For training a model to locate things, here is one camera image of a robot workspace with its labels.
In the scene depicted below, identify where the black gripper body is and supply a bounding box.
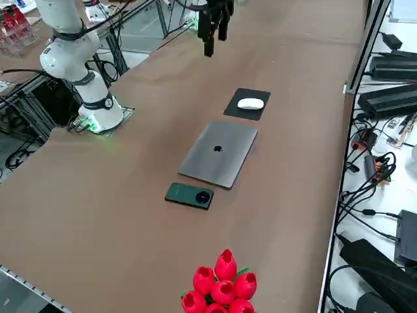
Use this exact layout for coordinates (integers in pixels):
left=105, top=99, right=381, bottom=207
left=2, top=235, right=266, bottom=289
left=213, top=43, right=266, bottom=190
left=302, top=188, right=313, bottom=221
left=203, top=0, right=236, bottom=16

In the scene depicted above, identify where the black mouse pad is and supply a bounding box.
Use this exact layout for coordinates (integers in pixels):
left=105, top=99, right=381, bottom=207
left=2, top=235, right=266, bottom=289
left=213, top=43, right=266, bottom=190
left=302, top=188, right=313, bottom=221
left=223, top=87, right=272, bottom=122

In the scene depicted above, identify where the clear acrylic shelf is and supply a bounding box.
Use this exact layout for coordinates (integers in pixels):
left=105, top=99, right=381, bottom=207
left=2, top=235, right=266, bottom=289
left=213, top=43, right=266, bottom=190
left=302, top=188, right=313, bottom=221
left=0, top=19, right=42, bottom=57

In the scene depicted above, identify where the aluminium camera post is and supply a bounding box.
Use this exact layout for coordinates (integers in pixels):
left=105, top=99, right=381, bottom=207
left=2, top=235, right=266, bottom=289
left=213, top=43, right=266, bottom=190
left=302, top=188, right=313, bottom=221
left=344, top=0, right=392, bottom=96

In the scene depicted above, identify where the white computer mouse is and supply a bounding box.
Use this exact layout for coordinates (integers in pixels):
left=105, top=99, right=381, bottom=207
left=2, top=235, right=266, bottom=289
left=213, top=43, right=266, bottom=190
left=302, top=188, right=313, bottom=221
left=237, top=97, right=265, bottom=111

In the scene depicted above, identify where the small black power adapter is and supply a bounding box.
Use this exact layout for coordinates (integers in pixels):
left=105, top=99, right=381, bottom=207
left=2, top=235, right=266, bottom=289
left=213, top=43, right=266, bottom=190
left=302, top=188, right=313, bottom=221
left=380, top=31, right=404, bottom=50

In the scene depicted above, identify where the red packet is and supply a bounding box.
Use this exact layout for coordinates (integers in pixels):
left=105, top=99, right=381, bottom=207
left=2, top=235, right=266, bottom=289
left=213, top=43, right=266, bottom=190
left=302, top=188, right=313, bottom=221
left=0, top=8, right=16, bottom=31
left=12, top=6, right=34, bottom=29

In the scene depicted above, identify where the black metal frame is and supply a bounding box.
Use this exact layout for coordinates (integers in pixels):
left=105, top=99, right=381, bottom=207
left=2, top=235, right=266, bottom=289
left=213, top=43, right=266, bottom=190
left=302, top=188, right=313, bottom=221
left=0, top=68, right=83, bottom=145

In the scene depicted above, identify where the black flat box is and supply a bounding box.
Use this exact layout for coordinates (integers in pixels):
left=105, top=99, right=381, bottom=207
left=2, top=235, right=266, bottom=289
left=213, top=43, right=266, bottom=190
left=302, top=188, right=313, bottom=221
left=393, top=209, right=417, bottom=265

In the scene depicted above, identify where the dark green model phone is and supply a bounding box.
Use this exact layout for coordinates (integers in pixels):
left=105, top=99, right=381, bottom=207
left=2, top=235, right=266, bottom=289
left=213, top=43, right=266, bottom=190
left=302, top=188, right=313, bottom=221
left=164, top=181, right=215, bottom=211

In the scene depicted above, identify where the black hub with orange plugs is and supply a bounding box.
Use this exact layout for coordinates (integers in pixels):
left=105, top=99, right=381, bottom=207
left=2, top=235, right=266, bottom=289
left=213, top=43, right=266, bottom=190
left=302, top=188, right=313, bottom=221
left=351, top=127, right=379, bottom=152

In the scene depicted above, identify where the silver closed laptop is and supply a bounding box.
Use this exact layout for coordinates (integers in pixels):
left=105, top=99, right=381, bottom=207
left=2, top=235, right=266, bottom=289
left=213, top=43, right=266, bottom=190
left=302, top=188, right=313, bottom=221
left=177, top=119, right=259, bottom=191

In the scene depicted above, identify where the black ribbed power brick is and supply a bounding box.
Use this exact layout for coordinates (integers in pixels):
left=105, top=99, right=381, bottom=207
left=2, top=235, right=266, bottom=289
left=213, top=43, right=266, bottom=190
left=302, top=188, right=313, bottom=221
left=357, top=83, right=417, bottom=120
left=370, top=55, right=417, bottom=82

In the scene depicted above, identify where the large black bag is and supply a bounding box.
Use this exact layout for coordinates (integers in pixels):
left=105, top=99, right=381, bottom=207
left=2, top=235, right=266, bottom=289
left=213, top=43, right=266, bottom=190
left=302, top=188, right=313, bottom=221
left=338, top=239, right=417, bottom=313

